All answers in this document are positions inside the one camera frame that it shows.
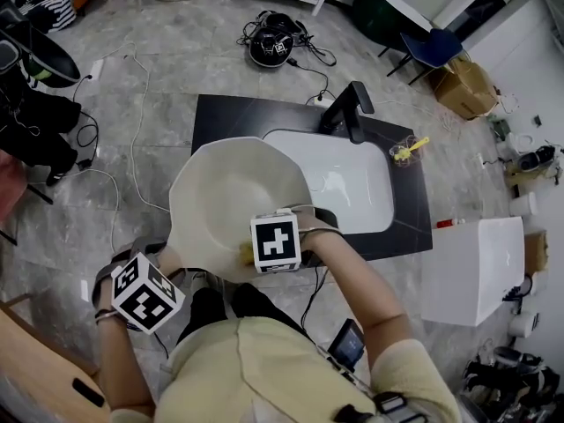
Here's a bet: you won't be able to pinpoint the clear glass holder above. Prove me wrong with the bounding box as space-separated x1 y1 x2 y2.
389 134 427 167

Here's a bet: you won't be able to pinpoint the pink chair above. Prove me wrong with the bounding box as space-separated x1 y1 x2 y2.
0 150 54 246

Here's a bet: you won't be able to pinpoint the large cardboard box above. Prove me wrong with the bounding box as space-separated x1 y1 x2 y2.
429 57 500 121

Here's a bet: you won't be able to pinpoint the cream frying pan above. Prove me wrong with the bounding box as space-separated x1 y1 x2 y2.
153 136 319 284

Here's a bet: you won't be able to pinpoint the black floor cable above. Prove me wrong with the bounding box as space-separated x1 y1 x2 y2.
71 73 100 170

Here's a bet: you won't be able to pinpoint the dark sink cabinet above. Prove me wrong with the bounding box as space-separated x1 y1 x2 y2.
190 93 434 263

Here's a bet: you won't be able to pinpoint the black oval case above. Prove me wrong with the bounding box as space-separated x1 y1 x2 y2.
0 28 83 90
249 11 305 69

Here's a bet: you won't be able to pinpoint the white floor cable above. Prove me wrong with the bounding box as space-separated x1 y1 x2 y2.
56 168 121 255
100 41 171 213

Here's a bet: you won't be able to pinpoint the black waist device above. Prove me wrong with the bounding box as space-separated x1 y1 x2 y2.
328 318 367 374

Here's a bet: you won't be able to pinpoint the person's right forearm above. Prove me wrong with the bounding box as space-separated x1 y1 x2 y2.
301 229 409 369

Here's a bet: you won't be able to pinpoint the small black faucet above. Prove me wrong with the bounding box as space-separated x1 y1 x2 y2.
501 275 534 303

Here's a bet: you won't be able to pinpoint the person's black trousers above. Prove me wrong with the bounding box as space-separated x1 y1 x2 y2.
175 283 309 347

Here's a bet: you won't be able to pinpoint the blue chair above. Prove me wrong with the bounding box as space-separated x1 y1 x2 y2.
386 27 464 86

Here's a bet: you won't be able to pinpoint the dark green bathtub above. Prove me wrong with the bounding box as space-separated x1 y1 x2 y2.
351 0 435 55

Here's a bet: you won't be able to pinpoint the white cylindrical appliance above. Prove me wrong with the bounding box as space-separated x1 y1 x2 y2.
506 313 538 338

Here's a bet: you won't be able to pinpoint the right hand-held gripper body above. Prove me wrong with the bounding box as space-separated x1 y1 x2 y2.
249 204 343 275

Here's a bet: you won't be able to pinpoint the person's left forearm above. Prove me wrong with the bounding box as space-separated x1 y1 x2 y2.
96 313 155 413

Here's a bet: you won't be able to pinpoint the white block cabinet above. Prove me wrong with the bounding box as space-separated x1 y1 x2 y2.
420 216 527 328

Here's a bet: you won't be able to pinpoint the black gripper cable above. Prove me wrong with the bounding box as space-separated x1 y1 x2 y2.
301 266 330 330

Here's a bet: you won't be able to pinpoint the black power cable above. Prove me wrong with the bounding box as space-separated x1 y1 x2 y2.
288 57 338 105

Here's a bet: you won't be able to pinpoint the white sink basin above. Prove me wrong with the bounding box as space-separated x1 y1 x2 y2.
263 129 396 236

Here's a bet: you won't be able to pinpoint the person's cream shirt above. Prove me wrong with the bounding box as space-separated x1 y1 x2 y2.
109 316 462 423

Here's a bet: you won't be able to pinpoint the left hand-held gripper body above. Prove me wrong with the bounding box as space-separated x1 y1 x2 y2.
92 247 186 335

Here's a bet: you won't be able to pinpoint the light wooden chair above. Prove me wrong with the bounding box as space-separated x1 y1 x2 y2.
0 300 111 423

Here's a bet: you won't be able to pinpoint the black helmet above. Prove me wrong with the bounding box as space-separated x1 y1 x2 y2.
517 145 556 174

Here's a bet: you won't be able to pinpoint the white round bin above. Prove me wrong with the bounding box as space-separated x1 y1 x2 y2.
509 191 539 218

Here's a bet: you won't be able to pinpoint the black harness strap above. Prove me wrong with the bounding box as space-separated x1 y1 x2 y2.
334 392 431 423

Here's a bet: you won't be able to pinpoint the small cardboard box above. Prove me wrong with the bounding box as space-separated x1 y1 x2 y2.
523 231 550 275

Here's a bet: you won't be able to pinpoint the black white striped cushion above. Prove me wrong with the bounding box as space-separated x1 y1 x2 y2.
17 0 76 33

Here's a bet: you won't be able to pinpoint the person's shoe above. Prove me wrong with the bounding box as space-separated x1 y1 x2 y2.
189 271 234 299

